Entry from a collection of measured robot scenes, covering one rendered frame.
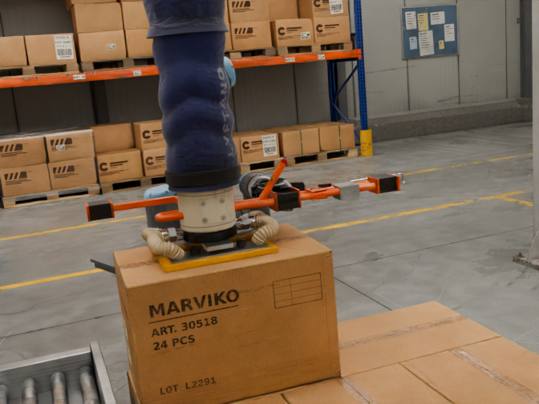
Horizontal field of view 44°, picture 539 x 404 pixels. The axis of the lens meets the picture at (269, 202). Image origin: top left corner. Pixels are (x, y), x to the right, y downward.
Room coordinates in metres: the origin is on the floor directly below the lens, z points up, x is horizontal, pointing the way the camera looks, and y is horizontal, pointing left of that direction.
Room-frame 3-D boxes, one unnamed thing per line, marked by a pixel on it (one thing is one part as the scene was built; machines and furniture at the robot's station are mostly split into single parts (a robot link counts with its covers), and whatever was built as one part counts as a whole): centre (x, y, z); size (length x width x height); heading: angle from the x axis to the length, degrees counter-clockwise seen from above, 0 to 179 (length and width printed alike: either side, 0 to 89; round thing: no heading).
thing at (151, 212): (2.75, 0.44, 0.95); 0.17 x 0.15 x 0.18; 118
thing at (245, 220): (1.99, 0.19, 1.01); 0.34 x 0.25 x 0.06; 108
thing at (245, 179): (2.36, 0.05, 1.07); 0.12 x 0.09 x 0.10; 19
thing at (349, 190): (2.13, -0.25, 1.07); 0.07 x 0.07 x 0.04; 18
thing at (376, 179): (2.17, -0.38, 1.08); 0.08 x 0.07 x 0.05; 108
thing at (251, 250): (1.90, 0.16, 0.97); 0.34 x 0.10 x 0.05; 108
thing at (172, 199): (2.16, 0.04, 1.08); 0.93 x 0.30 x 0.04; 108
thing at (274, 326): (1.99, 0.17, 0.75); 0.60 x 0.40 x 0.40; 107
